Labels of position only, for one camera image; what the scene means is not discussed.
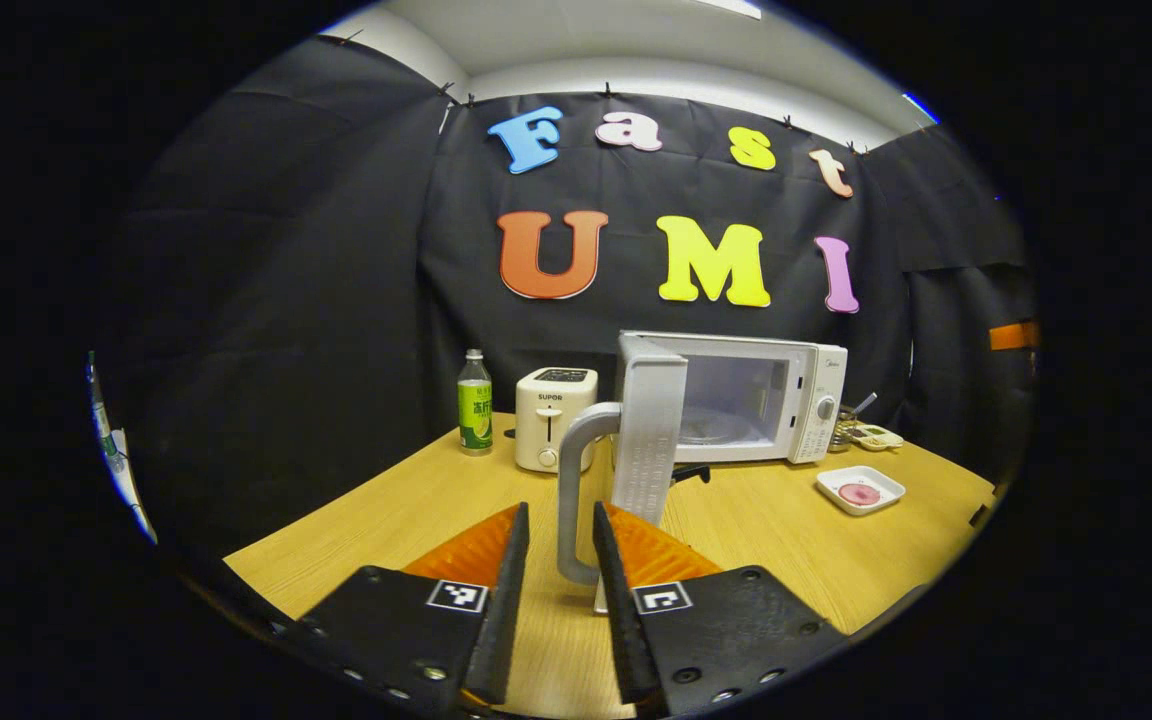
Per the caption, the white toaster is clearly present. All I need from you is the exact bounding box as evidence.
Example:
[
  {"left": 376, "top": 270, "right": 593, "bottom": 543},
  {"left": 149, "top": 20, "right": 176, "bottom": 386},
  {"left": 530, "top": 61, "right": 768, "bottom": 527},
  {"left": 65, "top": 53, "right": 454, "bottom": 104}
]
[{"left": 515, "top": 367, "right": 599, "bottom": 474}]

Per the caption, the white side table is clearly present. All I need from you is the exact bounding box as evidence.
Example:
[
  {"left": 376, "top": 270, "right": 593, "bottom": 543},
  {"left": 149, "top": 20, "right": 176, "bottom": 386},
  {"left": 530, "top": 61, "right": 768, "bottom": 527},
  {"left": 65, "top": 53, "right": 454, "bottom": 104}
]
[{"left": 86, "top": 350, "right": 159, "bottom": 546}]

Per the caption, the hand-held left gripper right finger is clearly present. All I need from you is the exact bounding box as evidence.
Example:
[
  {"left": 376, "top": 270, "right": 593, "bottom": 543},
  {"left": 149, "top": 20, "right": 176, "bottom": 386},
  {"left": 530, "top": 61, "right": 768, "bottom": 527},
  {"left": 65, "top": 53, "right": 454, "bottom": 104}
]
[{"left": 591, "top": 500, "right": 852, "bottom": 718}]

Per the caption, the white square dish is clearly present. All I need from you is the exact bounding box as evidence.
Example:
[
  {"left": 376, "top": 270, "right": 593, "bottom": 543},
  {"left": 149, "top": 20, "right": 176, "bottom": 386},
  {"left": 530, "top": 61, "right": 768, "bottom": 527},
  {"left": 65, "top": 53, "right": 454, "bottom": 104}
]
[{"left": 816, "top": 465, "right": 907, "bottom": 517}]

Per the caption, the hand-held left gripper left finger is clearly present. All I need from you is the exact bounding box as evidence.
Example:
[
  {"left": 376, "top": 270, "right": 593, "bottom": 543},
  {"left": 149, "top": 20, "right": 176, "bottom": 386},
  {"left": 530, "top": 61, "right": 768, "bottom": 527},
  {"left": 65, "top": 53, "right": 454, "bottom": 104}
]
[{"left": 271, "top": 502, "right": 532, "bottom": 716}]

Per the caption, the black backdrop cloth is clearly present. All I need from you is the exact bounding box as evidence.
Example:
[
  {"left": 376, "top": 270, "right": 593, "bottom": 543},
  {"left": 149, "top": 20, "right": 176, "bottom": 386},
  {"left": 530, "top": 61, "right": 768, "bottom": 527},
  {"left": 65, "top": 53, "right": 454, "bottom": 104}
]
[{"left": 96, "top": 35, "right": 1042, "bottom": 561}]

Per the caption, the white microwave oven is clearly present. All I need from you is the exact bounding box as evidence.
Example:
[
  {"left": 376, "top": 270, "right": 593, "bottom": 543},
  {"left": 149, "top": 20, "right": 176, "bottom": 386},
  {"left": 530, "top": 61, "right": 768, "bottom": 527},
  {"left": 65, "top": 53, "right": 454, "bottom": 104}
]
[{"left": 556, "top": 330, "right": 849, "bottom": 613}]

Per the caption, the green label drink bottle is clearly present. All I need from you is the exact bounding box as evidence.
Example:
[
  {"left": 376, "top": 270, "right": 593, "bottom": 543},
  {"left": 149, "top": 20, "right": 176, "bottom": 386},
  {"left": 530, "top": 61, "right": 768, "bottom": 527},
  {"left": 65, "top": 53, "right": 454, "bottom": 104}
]
[{"left": 457, "top": 349, "right": 494, "bottom": 457}]

